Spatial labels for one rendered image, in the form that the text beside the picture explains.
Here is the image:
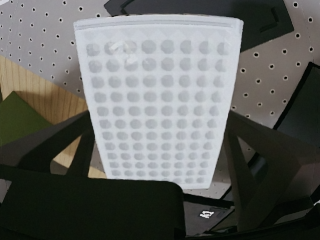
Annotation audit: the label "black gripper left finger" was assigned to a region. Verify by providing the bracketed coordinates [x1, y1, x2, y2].
[0, 110, 95, 177]

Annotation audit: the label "white multi-well plate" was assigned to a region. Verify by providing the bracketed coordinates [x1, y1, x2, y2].
[73, 13, 243, 189]

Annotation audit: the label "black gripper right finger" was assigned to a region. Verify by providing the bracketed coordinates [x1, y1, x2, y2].
[223, 110, 320, 232]

